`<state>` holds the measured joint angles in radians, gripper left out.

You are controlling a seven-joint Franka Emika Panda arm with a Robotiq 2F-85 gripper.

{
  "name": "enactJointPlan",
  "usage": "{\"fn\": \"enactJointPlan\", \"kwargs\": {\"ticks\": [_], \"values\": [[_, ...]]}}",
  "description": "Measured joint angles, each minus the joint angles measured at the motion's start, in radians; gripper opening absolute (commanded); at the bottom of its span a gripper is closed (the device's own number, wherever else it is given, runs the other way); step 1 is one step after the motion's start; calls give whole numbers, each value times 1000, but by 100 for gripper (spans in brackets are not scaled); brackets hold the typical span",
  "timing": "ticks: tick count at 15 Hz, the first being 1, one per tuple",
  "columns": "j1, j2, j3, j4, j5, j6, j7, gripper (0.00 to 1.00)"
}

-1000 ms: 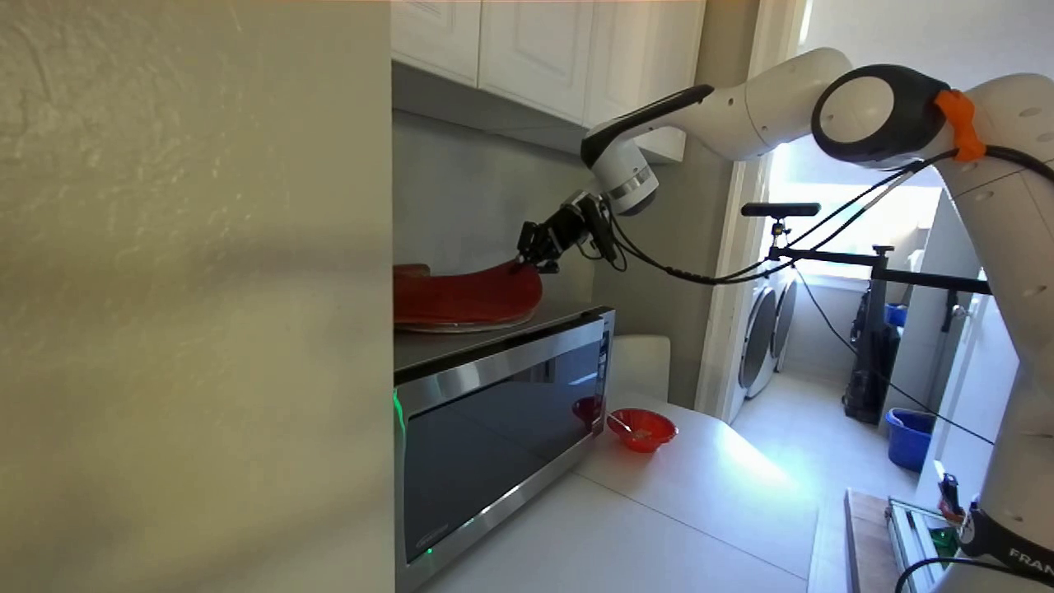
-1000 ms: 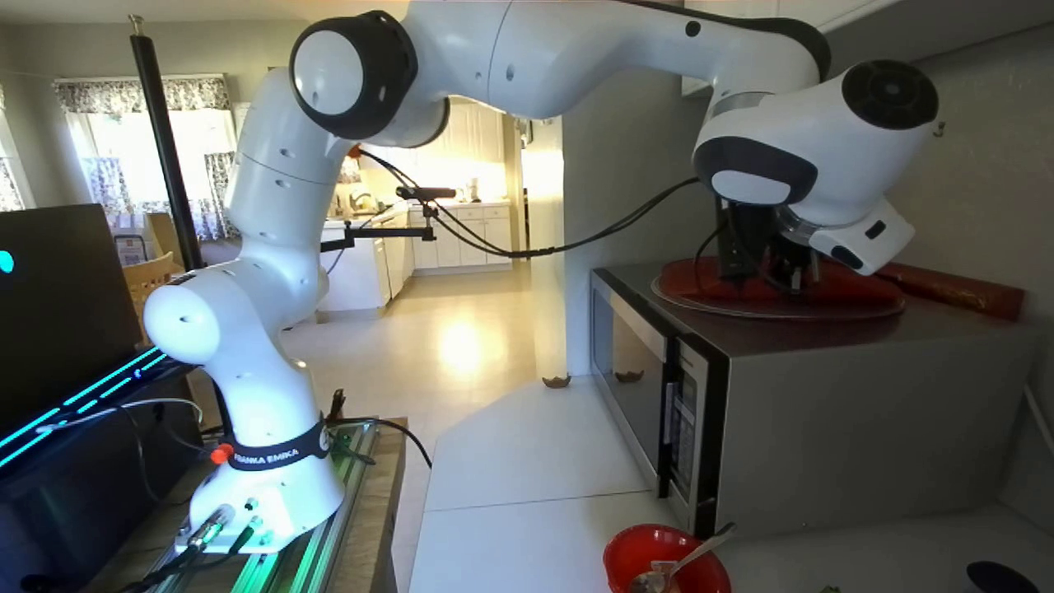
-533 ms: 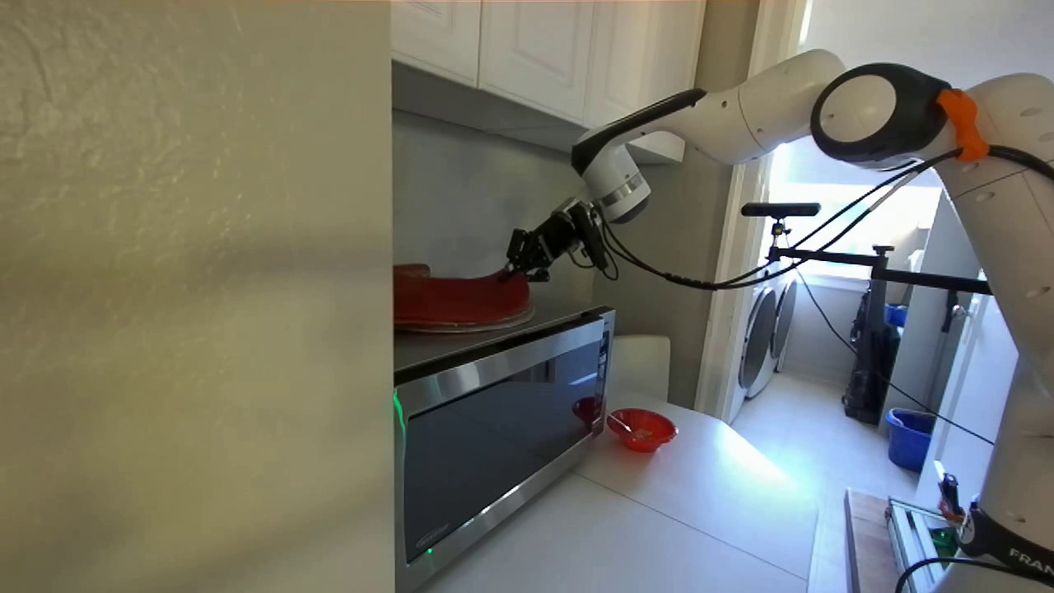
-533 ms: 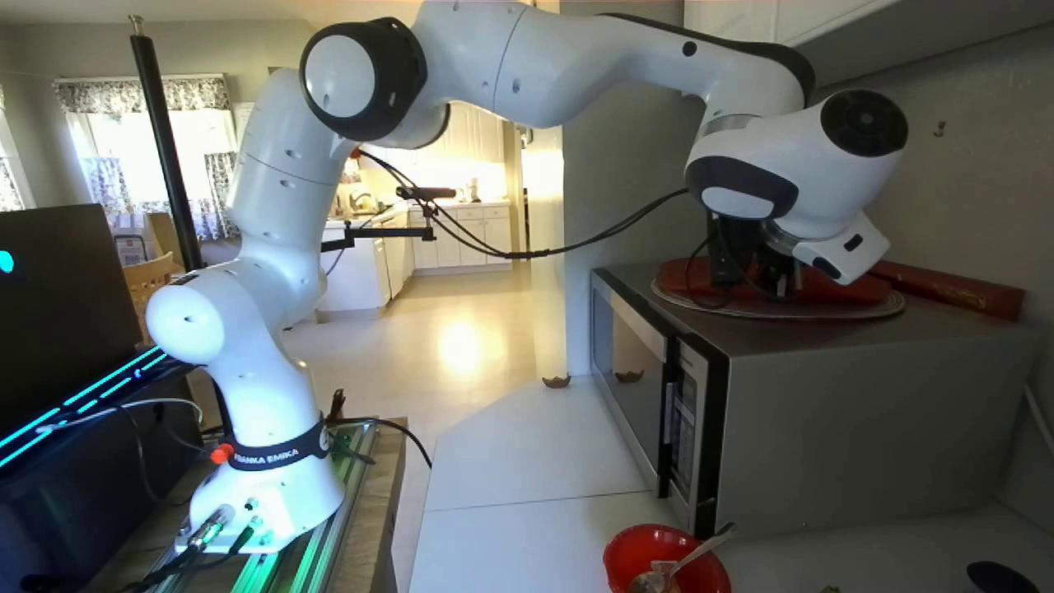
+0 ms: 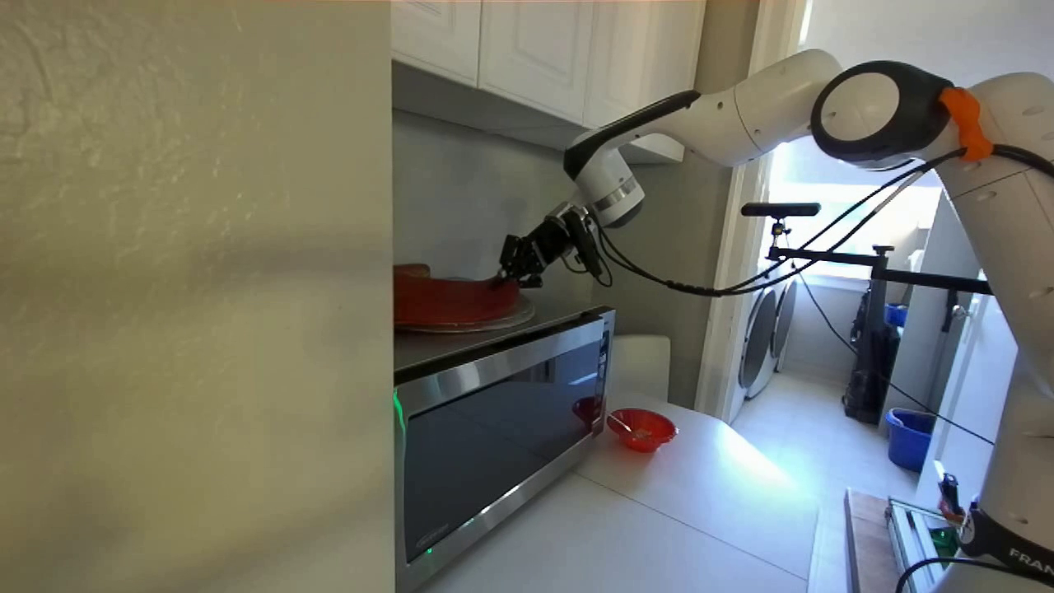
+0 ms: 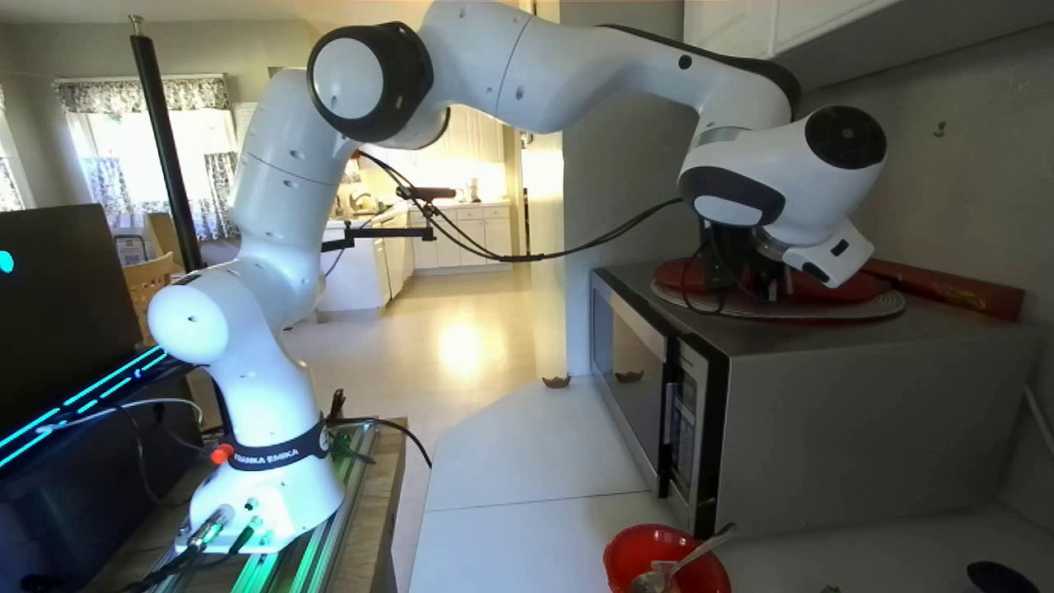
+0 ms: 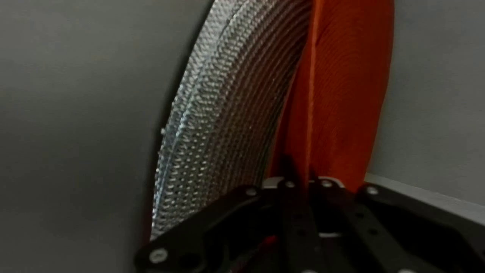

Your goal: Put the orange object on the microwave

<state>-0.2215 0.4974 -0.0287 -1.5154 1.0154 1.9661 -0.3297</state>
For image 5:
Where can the blue bin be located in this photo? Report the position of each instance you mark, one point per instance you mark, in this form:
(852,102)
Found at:
(910,438)

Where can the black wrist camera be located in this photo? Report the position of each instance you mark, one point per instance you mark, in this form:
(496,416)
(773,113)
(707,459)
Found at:
(587,240)

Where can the aluminium frame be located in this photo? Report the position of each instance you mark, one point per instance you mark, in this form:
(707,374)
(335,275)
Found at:
(918,545)

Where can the white wall cabinets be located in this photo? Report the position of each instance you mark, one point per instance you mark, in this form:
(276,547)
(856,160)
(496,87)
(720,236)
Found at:
(549,68)

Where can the stainless steel microwave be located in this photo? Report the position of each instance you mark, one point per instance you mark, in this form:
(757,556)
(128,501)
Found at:
(496,438)

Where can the white round fan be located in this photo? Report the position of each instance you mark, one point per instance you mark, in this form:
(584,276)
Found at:
(763,339)

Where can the red bowl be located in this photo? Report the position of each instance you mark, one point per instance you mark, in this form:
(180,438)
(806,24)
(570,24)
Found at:
(644,429)

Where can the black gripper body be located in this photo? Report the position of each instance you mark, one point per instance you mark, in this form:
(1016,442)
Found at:
(539,247)

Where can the large red round plate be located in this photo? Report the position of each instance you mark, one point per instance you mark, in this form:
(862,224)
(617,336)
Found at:
(455,301)

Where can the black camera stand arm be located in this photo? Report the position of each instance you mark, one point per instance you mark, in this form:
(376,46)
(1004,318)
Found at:
(878,268)

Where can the black tripod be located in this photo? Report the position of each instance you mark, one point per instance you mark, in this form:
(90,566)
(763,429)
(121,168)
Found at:
(875,339)

